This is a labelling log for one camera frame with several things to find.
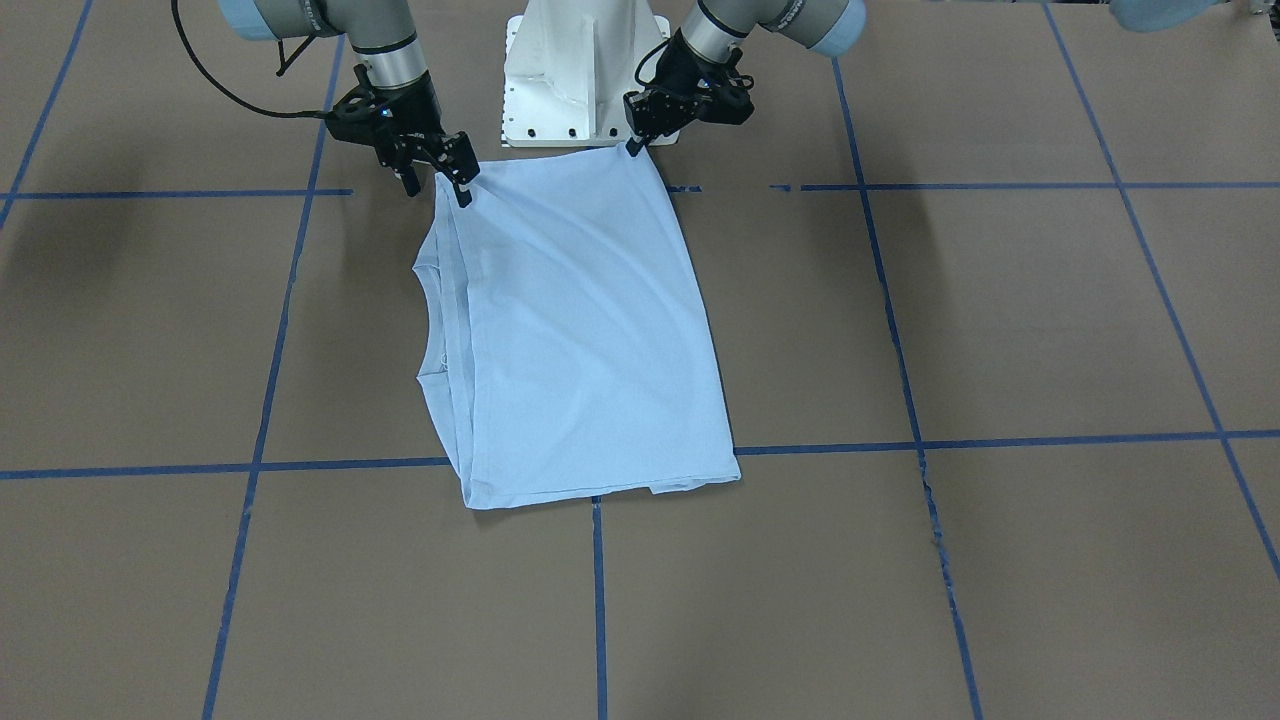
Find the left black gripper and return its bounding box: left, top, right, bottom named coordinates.
left=623, top=29, right=754, bottom=158

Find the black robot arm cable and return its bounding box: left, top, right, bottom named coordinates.
left=170, top=0, right=340, bottom=120

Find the blue tape line lengthwise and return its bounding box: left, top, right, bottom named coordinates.
left=829, top=59, right=986, bottom=719
left=590, top=496, right=609, bottom=719

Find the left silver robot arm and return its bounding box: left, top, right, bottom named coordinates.
left=623, top=1, right=867, bottom=158

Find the blue tape line far lengthwise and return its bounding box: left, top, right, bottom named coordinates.
left=829, top=59, right=986, bottom=719

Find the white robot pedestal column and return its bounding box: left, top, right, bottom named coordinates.
left=500, top=1, right=673, bottom=149

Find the blue tape line crosswise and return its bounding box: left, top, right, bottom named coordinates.
left=1, top=428, right=1279, bottom=480
left=3, top=181, right=1279, bottom=202

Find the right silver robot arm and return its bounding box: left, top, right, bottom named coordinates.
left=219, top=1, right=480, bottom=208

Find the light blue t-shirt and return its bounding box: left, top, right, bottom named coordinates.
left=413, top=145, right=741, bottom=511

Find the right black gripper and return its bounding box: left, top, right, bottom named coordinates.
left=324, top=78, right=480, bottom=209

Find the blue tape line near crosswise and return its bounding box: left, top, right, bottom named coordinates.
left=3, top=181, right=1279, bottom=202

